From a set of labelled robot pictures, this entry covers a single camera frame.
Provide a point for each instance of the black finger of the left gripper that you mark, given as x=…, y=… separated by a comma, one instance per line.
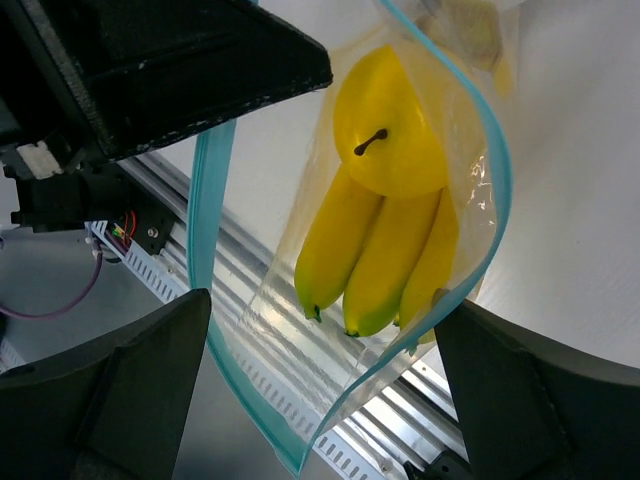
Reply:
x=160, y=71

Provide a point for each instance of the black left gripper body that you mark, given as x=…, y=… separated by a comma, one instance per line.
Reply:
x=53, y=117

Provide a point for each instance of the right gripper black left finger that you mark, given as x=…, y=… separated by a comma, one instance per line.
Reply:
x=112, y=408

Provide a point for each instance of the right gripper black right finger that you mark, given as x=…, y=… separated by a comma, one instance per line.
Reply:
x=530, y=407

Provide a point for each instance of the yellow banana toy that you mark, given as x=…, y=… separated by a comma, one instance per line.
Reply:
x=382, y=258

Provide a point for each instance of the clear zip bag teal zipper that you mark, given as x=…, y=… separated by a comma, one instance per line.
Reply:
x=258, y=182

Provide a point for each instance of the yellow pear toy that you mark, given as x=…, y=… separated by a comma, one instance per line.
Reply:
x=471, y=31

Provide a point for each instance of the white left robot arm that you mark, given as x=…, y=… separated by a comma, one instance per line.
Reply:
x=68, y=201

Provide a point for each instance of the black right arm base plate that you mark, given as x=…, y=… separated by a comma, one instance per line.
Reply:
x=448, y=465

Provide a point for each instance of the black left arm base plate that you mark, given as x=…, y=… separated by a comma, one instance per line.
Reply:
x=150, y=230

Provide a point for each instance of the white slotted cable duct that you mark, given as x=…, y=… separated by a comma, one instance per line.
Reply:
x=289, y=424

